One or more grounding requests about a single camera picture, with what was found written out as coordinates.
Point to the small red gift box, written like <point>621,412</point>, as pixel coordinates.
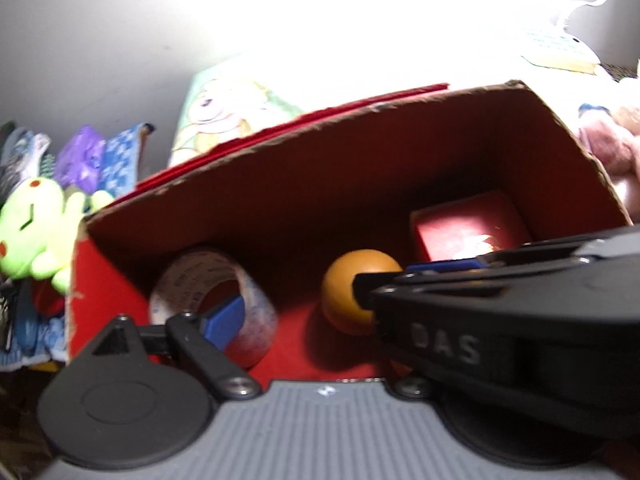
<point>465,230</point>

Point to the purple packet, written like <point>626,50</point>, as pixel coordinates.
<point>80,160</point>

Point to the printed tape roll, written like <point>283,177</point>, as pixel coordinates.
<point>190,275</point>

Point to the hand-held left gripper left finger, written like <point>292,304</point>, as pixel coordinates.
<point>225,317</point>

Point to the red satin cloth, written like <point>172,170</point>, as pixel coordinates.
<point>47,300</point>

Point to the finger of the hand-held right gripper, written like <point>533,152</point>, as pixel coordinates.
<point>440,266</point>
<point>375,290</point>

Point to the green frog plush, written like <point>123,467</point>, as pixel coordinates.
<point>35,230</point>

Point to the pink plush toy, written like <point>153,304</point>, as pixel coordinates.
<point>610,140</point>

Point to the blue patterned cloth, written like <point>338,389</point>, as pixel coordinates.
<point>122,160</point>

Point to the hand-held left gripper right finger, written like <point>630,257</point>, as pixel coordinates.
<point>412,388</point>

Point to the wooden gourd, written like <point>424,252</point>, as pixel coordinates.
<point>345,285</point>

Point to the red cardboard box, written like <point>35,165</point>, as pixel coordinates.
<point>300,200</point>

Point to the dark green clothing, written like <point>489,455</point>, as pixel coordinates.
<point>20,160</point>

